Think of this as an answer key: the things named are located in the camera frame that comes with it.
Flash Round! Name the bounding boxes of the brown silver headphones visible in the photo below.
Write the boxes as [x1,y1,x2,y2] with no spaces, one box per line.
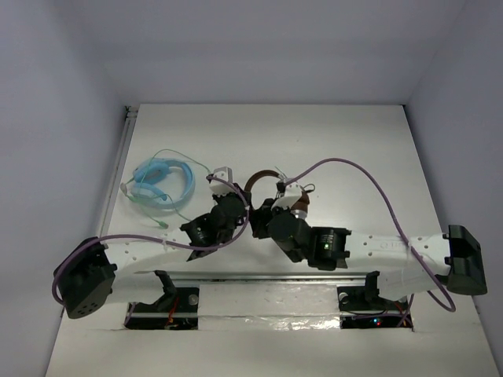
[244,167,315,220]

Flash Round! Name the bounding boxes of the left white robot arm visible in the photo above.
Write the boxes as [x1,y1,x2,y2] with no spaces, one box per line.
[51,182,251,319]

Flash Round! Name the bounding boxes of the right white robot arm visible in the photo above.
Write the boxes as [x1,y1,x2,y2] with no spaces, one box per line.
[250,199,487,309]

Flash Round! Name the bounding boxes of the blue headphones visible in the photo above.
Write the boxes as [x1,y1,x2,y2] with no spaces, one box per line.
[120,157,196,210]

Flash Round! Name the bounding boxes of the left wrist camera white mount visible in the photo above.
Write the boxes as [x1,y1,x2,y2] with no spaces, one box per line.
[206,167,234,198]

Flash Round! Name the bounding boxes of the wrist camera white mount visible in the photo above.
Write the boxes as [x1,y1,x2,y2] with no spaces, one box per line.
[272,178,303,210]
[206,167,234,198]

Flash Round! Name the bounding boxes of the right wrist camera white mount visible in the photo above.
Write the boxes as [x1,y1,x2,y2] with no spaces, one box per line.
[272,178,303,210]

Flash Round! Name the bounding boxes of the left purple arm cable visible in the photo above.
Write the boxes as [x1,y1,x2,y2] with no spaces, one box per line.
[52,175,251,306]

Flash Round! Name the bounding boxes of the aluminium rail front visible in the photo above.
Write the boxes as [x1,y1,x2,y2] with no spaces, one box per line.
[168,272,366,280]

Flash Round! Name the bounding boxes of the aluminium rail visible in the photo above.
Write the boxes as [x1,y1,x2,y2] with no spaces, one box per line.
[168,272,366,280]
[95,106,139,236]

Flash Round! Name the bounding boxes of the green headphone cable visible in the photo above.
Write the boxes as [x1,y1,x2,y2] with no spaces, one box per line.
[121,148,215,229]

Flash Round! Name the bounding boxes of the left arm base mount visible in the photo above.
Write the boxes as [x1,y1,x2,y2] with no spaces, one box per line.
[123,270,200,331]

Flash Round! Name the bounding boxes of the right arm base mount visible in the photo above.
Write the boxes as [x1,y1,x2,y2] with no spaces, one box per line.
[337,271,413,330]

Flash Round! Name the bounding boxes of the aluminium rail left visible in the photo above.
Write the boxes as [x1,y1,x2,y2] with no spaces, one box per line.
[95,106,139,236]

